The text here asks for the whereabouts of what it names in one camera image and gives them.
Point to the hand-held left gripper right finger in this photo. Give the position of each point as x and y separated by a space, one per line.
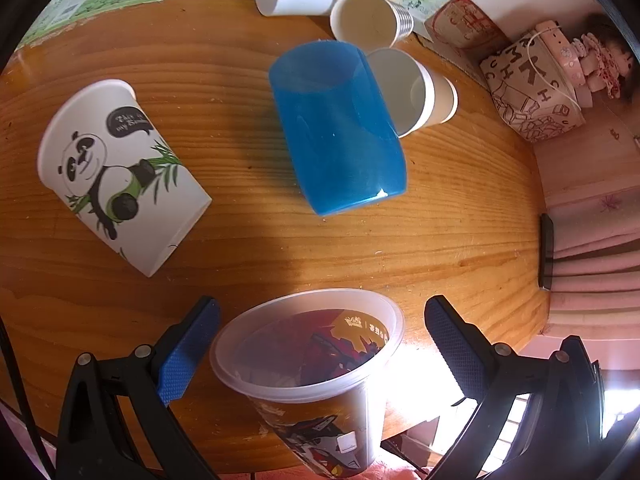
456 352

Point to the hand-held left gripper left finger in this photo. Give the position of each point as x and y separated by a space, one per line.
186 357

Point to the blue plastic cup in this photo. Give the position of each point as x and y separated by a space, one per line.
340 135

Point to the clear plastic cup robot print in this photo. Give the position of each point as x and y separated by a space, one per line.
325 437

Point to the panda print paper cup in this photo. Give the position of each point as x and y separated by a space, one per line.
125 180

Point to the white and beige paper cup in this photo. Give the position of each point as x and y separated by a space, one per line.
400 90

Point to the silver striped paper cup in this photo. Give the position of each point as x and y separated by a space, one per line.
360 20

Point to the black phone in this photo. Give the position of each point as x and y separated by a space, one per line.
546 250

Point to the pink pleated fabric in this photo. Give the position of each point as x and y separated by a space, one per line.
595 265

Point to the letter patterned gift box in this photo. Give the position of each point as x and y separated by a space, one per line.
530 95

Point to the red patterned gift box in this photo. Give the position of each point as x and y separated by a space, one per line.
462 25

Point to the doll in pink dress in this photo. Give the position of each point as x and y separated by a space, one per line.
607 57

